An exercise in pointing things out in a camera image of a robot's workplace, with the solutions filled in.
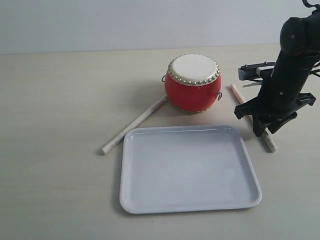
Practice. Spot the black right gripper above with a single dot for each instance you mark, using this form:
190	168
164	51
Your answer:
272	108

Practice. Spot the white wooden drumstick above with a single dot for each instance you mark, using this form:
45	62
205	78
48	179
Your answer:
265	135
133	125

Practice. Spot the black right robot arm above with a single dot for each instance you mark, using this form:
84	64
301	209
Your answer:
299	55

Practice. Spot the small red drum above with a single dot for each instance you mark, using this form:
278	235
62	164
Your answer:
193	83

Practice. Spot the white plastic tray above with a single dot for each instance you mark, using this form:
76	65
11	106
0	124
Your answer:
191	168

